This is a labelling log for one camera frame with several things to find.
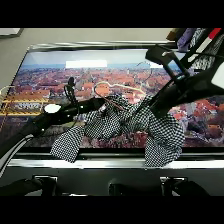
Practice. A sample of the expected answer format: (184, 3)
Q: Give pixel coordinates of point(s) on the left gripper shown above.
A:
(91, 104)

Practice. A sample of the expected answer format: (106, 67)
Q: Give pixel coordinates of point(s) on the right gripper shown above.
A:
(168, 100)

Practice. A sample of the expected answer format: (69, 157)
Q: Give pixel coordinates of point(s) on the brown clothes hanger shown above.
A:
(115, 86)

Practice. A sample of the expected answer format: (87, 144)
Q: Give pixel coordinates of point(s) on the black and white checked shirt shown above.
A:
(163, 136)

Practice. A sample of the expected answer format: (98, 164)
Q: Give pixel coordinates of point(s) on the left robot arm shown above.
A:
(40, 121)

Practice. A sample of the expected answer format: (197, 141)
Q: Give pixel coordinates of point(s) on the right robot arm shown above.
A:
(203, 85)

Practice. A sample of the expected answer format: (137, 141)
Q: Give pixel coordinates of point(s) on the grey checked garment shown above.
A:
(208, 53)

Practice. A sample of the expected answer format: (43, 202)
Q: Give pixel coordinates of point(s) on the purple garment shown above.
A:
(185, 39)

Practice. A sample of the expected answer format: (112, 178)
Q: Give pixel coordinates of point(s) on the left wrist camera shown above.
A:
(70, 82)

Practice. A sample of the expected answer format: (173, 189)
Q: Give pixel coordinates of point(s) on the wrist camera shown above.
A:
(70, 82)
(160, 55)

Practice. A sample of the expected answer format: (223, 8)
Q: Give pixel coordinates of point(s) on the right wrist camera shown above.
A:
(160, 55)

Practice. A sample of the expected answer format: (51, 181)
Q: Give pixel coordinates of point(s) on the silver frame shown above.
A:
(110, 163)

